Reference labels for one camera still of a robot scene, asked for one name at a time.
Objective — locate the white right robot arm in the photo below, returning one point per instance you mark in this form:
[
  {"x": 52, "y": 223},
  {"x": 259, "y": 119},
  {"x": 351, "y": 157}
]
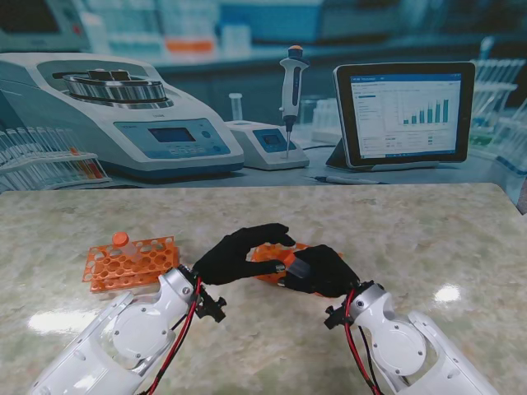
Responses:
[{"x": 395, "y": 341}]

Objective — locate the clear plastic test tube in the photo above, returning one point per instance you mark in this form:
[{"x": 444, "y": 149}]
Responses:
[
  {"x": 300, "y": 270},
  {"x": 132, "y": 251}
]

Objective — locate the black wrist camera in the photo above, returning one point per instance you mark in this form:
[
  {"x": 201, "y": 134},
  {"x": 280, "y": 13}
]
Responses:
[
  {"x": 335, "y": 317},
  {"x": 212, "y": 308}
]

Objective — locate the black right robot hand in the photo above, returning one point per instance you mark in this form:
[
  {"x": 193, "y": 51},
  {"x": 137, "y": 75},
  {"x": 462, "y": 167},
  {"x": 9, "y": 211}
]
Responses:
[{"x": 329, "y": 273}]

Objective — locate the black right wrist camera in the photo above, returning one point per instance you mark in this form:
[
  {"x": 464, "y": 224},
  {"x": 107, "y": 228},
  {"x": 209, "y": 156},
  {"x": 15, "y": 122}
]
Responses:
[{"x": 335, "y": 317}]

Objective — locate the printed laboratory backdrop poster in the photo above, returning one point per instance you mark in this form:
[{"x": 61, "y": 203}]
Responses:
[{"x": 263, "y": 82}]

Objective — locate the orange plastic test tube rack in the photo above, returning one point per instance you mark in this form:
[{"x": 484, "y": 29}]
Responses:
[
  {"x": 265, "y": 253},
  {"x": 136, "y": 267}
]

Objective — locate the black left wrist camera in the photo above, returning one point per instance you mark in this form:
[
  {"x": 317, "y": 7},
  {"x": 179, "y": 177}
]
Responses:
[{"x": 212, "y": 308}]

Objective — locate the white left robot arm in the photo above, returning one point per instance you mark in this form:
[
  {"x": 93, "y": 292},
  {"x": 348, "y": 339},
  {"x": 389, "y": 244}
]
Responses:
[{"x": 136, "y": 329}]

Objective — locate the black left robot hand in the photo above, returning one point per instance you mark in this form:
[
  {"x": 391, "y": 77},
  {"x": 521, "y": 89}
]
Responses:
[{"x": 226, "y": 263}]

